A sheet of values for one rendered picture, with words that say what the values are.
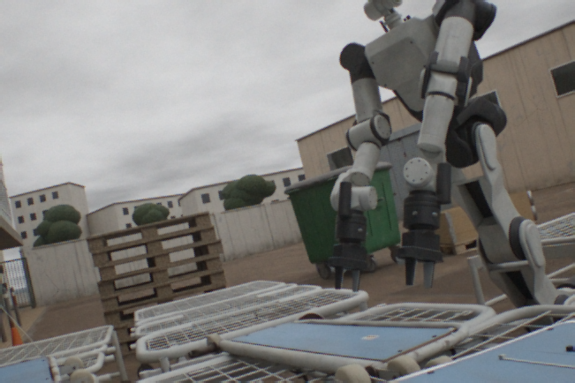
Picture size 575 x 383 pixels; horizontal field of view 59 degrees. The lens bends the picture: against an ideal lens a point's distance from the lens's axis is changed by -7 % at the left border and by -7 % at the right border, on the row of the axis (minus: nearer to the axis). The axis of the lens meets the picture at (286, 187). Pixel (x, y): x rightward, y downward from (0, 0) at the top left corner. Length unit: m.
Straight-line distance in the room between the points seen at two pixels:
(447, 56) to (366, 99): 0.42
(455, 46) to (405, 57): 0.23
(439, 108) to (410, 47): 0.30
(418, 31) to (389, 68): 0.15
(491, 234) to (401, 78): 0.57
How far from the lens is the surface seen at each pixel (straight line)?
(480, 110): 1.79
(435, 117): 1.36
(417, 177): 1.28
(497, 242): 1.81
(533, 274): 1.83
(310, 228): 7.64
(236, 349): 1.48
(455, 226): 6.95
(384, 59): 1.67
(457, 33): 1.48
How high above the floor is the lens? 0.80
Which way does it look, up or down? 4 degrees up
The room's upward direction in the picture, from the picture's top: 13 degrees counter-clockwise
